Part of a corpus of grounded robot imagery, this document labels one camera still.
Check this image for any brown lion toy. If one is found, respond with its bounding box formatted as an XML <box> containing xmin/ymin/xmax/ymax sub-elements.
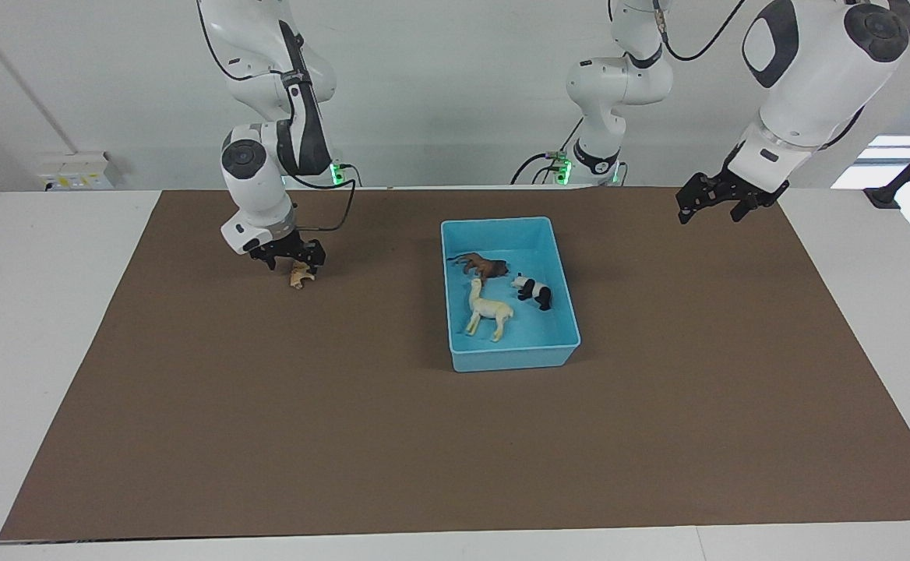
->
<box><xmin>446</xmin><ymin>252</ymin><xmax>511</xmax><ymax>284</ymax></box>

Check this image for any black and white panda toy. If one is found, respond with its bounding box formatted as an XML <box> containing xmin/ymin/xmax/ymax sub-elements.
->
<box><xmin>510</xmin><ymin>272</ymin><xmax>554</xmax><ymax>312</ymax></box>

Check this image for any cream llama toy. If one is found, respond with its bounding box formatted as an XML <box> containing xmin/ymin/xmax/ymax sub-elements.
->
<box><xmin>464</xmin><ymin>277</ymin><xmax>516</xmax><ymax>343</ymax></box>

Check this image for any light blue storage box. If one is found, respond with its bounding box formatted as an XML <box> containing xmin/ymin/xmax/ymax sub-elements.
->
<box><xmin>440</xmin><ymin>216</ymin><xmax>583</xmax><ymax>374</ymax></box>

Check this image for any brown table mat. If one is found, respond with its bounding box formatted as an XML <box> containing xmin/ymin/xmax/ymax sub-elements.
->
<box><xmin>0</xmin><ymin>187</ymin><xmax>910</xmax><ymax>542</ymax></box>

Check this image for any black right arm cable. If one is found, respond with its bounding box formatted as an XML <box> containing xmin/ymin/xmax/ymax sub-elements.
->
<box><xmin>197</xmin><ymin>0</ymin><xmax>359</xmax><ymax>233</ymax></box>

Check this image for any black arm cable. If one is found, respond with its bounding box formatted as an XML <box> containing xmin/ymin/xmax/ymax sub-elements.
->
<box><xmin>656</xmin><ymin>0</ymin><xmax>910</xmax><ymax>150</ymax></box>
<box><xmin>197</xmin><ymin>0</ymin><xmax>359</xmax><ymax>233</ymax></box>

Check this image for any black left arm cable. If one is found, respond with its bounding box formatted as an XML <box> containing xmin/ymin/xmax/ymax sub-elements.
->
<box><xmin>656</xmin><ymin>0</ymin><xmax>910</xmax><ymax>150</ymax></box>

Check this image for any black base cable bundle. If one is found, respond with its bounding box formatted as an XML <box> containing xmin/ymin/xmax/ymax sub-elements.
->
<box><xmin>510</xmin><ymin>115</ymin><xmax>585</xmax><ymax>186</ymax></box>

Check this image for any black camera stand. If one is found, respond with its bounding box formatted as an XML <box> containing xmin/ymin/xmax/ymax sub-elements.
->
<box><xmin>863</xmin><ymin>123</ymin><xmax>910</xmax><ymax>210</ymax></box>

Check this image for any grey wall socket box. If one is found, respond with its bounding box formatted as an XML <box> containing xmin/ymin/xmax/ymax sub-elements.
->
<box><xmin>37</xmin><ymin>151</ymin><xmax>123</xmax><ymax>191</ymax></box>

